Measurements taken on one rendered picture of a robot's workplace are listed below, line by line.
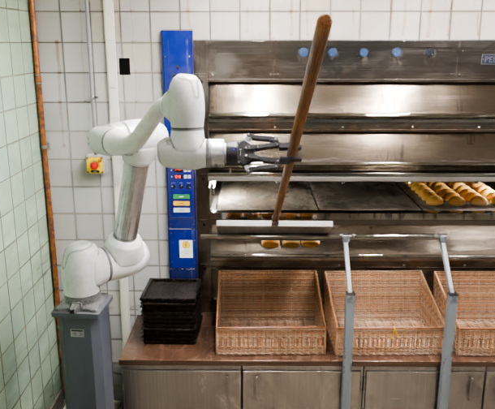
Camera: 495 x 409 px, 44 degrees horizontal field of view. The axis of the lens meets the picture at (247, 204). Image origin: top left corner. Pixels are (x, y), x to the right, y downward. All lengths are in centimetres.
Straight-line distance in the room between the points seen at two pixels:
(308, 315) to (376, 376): 55
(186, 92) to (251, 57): 145
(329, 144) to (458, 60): 79
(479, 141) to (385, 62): 67
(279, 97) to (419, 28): 79
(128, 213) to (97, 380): 75
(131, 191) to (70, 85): 103
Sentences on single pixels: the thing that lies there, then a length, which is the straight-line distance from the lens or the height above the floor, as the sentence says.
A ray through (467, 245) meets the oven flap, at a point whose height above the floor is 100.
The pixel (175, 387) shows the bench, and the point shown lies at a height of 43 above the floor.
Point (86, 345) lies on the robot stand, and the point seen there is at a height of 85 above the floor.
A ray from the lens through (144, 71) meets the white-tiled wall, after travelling 334.
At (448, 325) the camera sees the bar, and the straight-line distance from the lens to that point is 313.
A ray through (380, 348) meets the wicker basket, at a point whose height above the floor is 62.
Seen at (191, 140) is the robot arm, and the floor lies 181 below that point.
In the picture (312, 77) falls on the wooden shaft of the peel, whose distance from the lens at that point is 141.
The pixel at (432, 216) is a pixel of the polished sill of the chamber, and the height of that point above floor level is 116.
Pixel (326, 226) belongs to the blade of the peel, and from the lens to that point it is 294.
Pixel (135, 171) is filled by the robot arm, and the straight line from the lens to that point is 252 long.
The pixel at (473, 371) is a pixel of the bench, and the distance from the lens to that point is 336.
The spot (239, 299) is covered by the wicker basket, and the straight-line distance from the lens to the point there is 350.
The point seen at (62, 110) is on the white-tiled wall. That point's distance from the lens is 346.
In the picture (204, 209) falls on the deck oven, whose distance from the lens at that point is 342.
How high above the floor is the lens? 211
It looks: 15 degrees down
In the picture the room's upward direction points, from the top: straight up
